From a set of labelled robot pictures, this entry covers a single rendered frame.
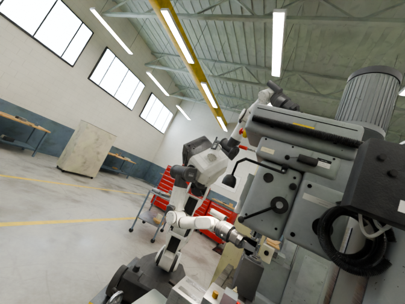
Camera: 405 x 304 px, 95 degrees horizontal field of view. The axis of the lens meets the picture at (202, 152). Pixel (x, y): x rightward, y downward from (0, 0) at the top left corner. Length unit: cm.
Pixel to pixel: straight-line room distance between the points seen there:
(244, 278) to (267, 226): 48
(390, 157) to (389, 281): 36
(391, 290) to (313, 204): 29
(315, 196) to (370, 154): 29
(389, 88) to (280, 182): 62
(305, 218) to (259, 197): 19
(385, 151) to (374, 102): 43
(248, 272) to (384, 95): 109
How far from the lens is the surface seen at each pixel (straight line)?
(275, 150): 91
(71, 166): 673
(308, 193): 89
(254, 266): 128
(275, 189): 89
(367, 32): 650
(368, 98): 111
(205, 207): 585
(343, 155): 94
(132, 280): 167
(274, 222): 89
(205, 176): 125
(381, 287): 85
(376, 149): 71
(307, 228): 88
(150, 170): 1237
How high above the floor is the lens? 141
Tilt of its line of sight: 8 degrees up
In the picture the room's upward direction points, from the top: 24 degrees clockwise
